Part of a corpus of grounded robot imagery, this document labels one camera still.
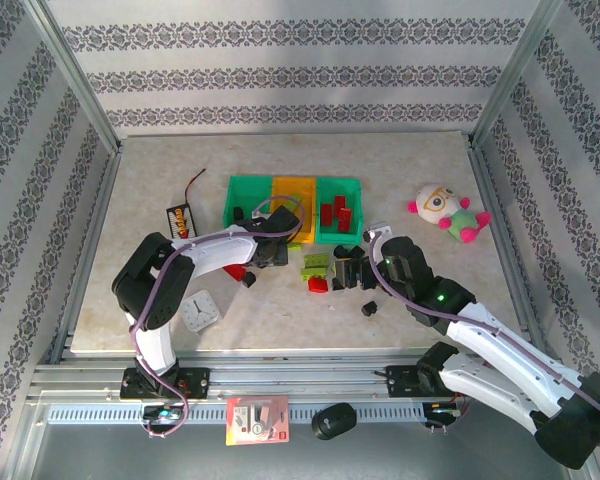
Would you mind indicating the aluminium frame post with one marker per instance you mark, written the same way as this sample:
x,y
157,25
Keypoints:
x,y
70,70
517,70

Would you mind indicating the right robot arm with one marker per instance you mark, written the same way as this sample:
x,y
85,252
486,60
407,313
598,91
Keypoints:
x,y
505,345

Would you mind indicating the red carded retail package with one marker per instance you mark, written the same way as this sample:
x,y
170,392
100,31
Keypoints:
x,y
257,420

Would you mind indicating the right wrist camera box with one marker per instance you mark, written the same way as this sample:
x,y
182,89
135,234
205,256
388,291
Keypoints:
x,y
378,232

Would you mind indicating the small circuit board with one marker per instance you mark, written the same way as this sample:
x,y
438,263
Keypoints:
x,y
162,414
442,410

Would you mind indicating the black computer mouse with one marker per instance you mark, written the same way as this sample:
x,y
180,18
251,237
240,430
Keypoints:
x,y
332,422

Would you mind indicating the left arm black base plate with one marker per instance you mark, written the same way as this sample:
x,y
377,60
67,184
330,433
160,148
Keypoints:
x,y
195,382

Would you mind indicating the white square alarm clock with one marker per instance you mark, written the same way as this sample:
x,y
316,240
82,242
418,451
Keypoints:
x,y
200,310

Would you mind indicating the plush toy with glasses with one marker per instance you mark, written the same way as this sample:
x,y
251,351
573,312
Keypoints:
x,y
437,202

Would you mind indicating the yellow plastic bin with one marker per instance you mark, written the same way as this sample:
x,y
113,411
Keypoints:
x,y
305,187

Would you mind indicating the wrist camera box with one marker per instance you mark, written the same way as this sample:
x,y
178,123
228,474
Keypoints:
x,y
378,232
259,216

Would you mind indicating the aluminium front rail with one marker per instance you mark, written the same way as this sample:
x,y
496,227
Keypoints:
x,y
290,375

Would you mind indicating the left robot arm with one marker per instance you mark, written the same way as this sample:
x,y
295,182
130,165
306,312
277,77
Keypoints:
x,y
215,252

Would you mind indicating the aluminium side rail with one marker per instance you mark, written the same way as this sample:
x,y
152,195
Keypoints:
x,y
505,250
87,250

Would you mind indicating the red lego brick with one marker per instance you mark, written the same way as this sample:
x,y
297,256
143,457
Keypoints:
x,y
318,285
339,204
345,219
236,271
325,212

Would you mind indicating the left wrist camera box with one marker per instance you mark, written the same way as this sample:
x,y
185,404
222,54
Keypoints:
x,y
259,216

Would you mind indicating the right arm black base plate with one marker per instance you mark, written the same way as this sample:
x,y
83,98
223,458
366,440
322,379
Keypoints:
x,y
400,382

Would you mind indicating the green plastic bin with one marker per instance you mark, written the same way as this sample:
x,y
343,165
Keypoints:
x,y
245,195
325,187

